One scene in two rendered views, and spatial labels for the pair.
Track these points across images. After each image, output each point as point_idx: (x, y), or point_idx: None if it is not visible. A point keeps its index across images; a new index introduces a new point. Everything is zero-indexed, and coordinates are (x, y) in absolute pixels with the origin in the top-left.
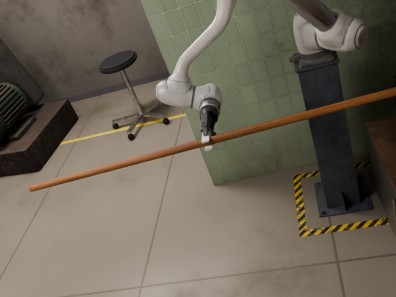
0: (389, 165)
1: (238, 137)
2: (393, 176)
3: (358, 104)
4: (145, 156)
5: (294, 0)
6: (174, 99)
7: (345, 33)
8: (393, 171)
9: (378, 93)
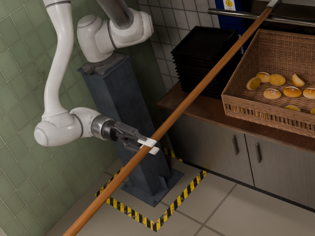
0: (211, 117)
1: (172, 125)
2: (222, 121)
3: (233, 54)
4: (103, 195)
5: (116, 1)
6: (67, 135)
7: (142, 24)
8: (218, 119)
9: (239, 41)
